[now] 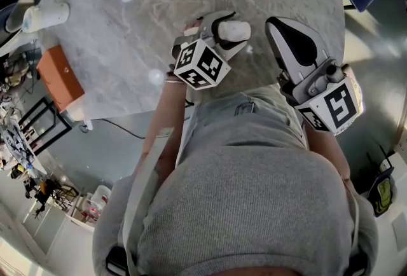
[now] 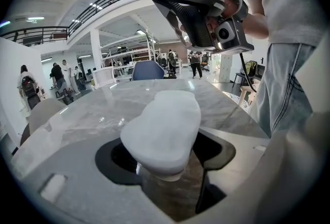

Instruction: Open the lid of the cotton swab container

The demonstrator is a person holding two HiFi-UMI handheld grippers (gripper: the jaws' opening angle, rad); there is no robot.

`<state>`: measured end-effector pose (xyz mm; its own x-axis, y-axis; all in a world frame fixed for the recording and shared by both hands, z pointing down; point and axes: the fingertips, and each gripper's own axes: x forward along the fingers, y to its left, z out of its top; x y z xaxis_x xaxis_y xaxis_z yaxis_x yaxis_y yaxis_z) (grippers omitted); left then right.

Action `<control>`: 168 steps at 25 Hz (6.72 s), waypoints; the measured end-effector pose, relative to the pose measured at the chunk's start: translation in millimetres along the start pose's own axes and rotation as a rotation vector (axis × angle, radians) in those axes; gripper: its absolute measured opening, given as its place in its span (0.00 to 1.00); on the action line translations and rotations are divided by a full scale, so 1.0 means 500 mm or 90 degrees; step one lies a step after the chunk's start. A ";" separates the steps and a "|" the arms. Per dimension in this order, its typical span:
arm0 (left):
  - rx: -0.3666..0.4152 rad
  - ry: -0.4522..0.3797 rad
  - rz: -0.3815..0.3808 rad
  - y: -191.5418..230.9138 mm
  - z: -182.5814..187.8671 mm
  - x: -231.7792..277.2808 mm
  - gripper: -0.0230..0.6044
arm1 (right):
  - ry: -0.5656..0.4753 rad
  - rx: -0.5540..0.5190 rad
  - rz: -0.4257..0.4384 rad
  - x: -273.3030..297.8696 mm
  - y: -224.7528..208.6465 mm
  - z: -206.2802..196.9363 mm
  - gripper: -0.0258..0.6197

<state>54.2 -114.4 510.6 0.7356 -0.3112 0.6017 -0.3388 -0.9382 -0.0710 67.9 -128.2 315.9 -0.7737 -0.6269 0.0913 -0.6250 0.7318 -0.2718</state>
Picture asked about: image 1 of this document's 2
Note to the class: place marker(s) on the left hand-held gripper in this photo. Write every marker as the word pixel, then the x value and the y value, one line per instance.
pixel 203 65

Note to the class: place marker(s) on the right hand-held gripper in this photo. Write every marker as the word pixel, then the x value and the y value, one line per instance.
pixel 340 103

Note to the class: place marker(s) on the translucent white plastic piece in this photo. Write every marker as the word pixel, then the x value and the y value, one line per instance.
pixel 235 30

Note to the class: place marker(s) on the person's right forearm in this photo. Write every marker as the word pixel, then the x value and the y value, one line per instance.
pixel 324 154

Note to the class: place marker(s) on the person's left forearm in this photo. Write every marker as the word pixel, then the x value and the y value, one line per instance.
pixel 165 115

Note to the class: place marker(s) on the orange rectangular box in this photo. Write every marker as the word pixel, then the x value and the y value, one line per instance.
pixel 60 77

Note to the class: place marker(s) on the person's left hand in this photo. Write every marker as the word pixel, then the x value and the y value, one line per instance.
pixel 192 28

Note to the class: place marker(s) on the person's right hand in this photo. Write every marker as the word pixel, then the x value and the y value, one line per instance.
pixel 347 70

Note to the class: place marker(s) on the person's light grey trousers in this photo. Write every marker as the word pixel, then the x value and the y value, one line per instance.
pixel 248 122

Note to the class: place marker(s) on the white power strip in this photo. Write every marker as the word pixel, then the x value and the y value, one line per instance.
pixel 88 125

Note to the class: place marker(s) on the dark bag yellow-green panel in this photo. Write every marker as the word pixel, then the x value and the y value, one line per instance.
pixel 383 192

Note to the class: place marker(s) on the person's grey knit top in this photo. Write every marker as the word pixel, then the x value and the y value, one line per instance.
pixel 241 214

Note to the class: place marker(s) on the tall white cup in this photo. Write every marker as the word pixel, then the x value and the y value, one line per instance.
pixel 47 15

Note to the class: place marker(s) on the clear plastic container red label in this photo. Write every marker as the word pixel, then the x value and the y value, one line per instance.
pixel 101 200

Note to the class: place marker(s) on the beige shell chair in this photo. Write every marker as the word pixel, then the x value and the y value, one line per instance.
pixel 14 22

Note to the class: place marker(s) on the cluttered white workbench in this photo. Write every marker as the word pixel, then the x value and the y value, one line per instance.
pixel 16 141

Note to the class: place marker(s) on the black metal frame table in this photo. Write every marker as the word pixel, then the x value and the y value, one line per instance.
pixel 58 113

